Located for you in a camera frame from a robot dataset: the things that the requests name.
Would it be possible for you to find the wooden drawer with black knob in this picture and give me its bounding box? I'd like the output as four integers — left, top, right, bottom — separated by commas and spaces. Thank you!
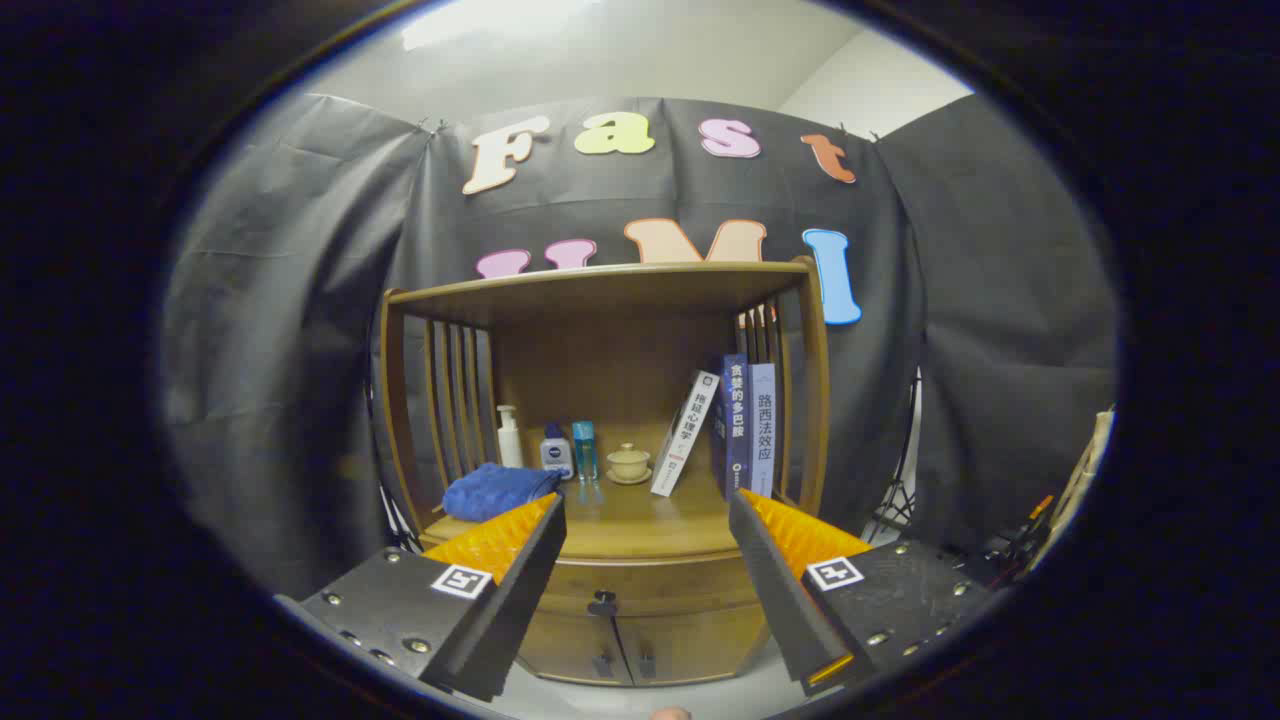
535, 553, 766, 619

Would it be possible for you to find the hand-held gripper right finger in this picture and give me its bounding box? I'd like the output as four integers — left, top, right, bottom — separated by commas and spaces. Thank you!
728, 489, 991, 697

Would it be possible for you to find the white lotion bottle blue cap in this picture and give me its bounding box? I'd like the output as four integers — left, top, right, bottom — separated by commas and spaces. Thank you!
540, 422, 575, 481

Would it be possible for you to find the white book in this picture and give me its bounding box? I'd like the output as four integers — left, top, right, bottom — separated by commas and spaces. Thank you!
650, 371, 721, 498

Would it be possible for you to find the beige lidded teacup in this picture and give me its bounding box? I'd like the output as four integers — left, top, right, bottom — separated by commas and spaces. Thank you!
606, 442, 653, 486

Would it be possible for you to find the wooden countertop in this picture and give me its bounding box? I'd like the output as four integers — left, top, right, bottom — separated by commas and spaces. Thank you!
420, 470, 806, 563

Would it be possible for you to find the light blue book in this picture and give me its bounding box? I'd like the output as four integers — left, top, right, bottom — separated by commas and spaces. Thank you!
748, 362, 779, 499

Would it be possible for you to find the blue rolled towel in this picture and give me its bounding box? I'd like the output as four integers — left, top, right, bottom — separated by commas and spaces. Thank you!
442, 462, 563, 523

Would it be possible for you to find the dark blue book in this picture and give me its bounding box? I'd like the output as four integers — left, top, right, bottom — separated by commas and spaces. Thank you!
710, 353, 751, 499

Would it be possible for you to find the black tripod stand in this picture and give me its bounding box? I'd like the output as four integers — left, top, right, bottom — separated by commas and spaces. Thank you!
865, 370, 923, 543

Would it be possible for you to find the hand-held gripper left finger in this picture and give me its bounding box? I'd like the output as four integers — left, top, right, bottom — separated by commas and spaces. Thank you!
275, 492, 567, 703

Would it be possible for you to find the black backdrop cloth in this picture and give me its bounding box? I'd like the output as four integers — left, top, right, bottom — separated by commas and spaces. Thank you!
160, 92, 1119, 601

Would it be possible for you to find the wooden cabinet door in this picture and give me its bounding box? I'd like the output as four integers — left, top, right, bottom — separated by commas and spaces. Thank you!
515, 610, 631, 687
615, 605, 771, 687

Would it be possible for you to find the wooden cabinet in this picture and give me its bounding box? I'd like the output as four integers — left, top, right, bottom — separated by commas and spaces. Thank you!
372, 256, 833, 689

